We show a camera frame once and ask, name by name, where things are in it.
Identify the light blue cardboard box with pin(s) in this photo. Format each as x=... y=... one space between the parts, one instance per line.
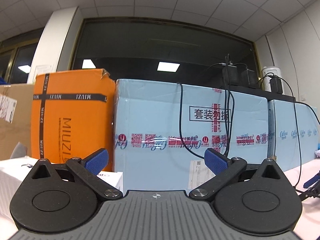
x=163 y=129

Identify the black power adapters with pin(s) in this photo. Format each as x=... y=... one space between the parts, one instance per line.
x=240 y=75

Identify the orange MIUZI cardboard box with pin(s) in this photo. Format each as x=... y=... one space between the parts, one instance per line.
x=72 y=115

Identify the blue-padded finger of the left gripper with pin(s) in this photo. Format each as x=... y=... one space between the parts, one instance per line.
x=312 y=181

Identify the white corrugated plastic box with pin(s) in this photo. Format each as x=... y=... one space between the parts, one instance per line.
x=14 y=171

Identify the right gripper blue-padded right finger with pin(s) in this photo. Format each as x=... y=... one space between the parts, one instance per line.
x=227 y=171

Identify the grey cloth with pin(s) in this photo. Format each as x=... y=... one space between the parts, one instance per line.
x=19 y=151

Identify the wall notice paper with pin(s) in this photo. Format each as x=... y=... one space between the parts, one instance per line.
x=42 y=69

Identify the brown cardboard box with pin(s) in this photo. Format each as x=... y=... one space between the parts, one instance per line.
x=16 y=101

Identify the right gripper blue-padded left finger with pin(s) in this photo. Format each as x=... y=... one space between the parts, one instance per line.
x=86 y=170

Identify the white cylindrical appliance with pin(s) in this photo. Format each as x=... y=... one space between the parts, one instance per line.
x=271 y=80

